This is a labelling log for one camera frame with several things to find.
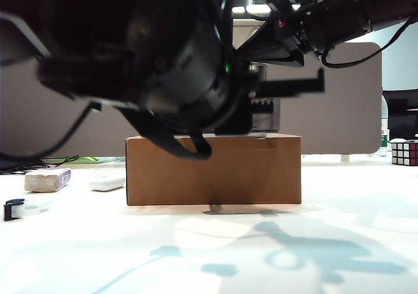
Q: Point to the white flat plastic object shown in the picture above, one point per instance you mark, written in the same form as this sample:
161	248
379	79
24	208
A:
106	183

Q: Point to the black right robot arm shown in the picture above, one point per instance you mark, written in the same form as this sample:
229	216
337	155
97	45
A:
375	6

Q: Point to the small box with purple label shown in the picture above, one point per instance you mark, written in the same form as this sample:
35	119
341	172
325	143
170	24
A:
45	179

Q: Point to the Rubik's cube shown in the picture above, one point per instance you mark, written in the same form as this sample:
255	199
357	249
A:
405	153

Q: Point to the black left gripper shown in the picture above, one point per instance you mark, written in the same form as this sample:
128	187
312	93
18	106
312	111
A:
236	117

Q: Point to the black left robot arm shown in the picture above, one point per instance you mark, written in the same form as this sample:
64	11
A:
98	29

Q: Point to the brown cardboard box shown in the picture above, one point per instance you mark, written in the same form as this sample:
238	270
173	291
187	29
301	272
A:
212	170

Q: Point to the clear bottle with green label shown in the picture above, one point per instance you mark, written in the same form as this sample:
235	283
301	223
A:
384	143

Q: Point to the green object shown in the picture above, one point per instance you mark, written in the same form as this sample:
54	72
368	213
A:
89	159

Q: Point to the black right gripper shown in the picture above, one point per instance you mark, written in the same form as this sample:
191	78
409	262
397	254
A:
300	23

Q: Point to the dark desk partition panel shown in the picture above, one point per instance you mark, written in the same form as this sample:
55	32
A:
343	111

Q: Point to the black monitor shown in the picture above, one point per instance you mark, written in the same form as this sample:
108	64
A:
401	117

